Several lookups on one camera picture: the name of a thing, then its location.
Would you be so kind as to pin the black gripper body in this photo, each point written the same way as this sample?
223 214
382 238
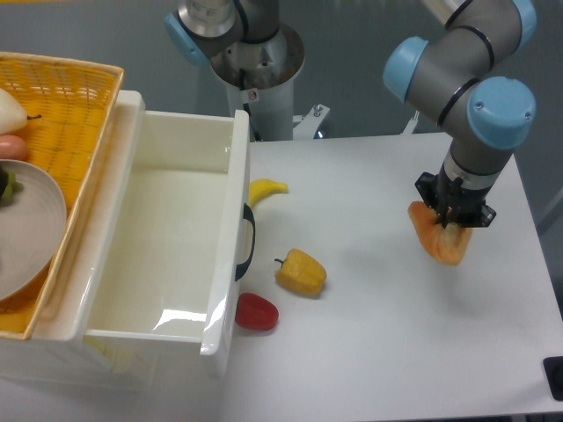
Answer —
446 193

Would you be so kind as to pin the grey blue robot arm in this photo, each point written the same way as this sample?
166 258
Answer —
488 118

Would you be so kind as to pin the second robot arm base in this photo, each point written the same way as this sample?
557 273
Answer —
202 29

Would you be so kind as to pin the open white upper drawer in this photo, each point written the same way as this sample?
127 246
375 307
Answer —
178 247

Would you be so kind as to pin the white drawer cabinet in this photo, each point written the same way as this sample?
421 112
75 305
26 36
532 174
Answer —
60 348

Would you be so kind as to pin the yellow bell pepper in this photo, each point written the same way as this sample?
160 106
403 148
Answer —
300 274

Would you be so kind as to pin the black device at table edge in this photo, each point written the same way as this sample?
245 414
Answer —
553 367

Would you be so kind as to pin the yellow banana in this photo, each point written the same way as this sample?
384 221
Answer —
262 188

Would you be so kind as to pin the red bell pepper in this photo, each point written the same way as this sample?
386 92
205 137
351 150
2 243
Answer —
256 313

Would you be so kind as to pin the yellow woven basket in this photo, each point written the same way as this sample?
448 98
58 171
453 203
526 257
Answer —
75 99

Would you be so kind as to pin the grey round plate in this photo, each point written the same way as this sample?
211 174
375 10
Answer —
33 221

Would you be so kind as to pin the pink sausage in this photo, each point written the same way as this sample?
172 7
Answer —
13 147

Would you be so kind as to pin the white pear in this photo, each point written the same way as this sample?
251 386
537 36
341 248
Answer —
13 116

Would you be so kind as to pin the dark drawer handle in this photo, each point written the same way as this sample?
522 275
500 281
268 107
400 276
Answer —
249 244

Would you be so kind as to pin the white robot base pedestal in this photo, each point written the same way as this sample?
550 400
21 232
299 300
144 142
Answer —
259 79

